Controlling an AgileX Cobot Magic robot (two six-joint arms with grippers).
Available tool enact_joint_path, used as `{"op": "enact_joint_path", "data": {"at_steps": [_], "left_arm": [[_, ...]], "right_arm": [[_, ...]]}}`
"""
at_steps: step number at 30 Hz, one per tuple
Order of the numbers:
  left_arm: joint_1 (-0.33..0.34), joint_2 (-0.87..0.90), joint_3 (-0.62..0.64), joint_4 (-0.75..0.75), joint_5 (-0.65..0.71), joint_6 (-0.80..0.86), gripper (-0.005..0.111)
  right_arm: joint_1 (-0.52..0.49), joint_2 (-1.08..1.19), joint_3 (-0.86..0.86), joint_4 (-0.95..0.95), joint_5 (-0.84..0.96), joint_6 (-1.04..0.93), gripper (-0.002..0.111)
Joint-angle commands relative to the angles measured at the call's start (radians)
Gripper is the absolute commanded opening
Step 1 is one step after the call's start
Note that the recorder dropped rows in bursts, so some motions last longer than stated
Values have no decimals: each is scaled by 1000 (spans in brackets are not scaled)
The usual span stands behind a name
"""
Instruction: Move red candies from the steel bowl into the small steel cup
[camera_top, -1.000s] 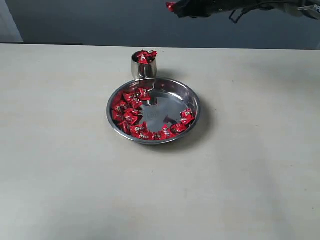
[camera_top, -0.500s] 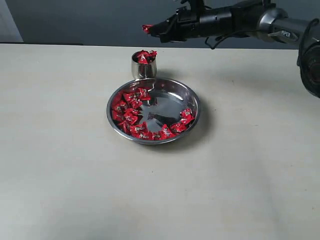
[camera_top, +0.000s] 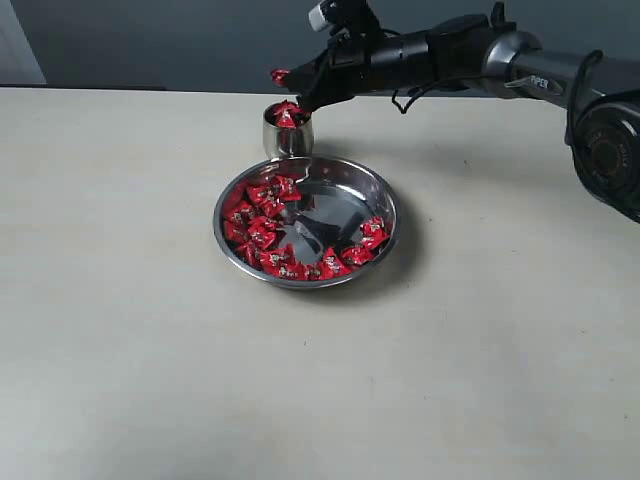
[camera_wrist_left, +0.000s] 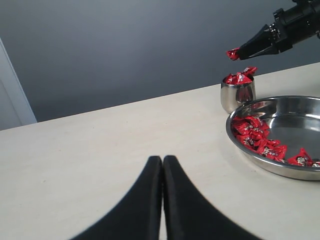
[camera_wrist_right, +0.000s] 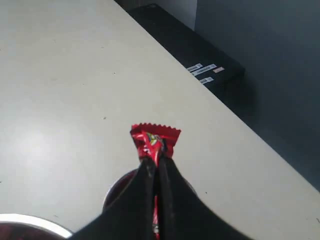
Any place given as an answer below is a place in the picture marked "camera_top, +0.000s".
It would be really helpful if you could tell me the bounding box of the red wrapped candy front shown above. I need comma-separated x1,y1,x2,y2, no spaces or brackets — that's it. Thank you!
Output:
271,264,307,281

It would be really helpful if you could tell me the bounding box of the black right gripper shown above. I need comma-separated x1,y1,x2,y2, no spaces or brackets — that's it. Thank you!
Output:
283,14,515,114

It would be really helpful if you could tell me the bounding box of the red wrapped candy top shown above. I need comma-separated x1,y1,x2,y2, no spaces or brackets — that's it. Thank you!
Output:
272,175,302,203

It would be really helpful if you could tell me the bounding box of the stainless steel cup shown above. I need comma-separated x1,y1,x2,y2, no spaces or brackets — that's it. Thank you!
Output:
263,103,314,158

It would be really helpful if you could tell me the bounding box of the red candy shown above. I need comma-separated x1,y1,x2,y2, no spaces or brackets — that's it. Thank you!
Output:
271,100,310,129
234,241,262,270
272,175,302,203
223,220,248,244
270,68,290,87
271,264,307,281

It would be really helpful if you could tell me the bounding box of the round stainless steel plate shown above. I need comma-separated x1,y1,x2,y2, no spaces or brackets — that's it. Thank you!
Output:
212,156,399,290

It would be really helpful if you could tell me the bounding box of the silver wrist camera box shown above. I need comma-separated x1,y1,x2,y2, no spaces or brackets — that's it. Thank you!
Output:
308,0,381,39

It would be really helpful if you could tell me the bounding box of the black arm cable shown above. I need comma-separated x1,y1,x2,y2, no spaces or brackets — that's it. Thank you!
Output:
389,74,486,115

